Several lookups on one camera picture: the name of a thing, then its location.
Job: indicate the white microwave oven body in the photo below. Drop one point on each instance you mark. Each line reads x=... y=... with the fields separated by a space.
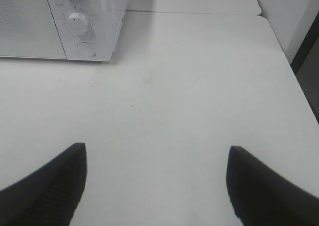
x=105 y=18

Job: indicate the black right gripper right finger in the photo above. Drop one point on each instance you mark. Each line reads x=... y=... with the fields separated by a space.
x=262 y=197

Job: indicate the white timer knob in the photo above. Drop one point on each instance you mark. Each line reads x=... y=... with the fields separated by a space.
x=77 y=23

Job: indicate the round white door button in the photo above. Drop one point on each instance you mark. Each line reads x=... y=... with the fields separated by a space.
x=86 y=49

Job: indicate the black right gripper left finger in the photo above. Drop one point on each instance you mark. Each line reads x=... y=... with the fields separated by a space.
x=50 y=195

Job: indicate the white microwave door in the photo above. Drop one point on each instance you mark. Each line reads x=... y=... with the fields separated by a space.
x=27 y=30

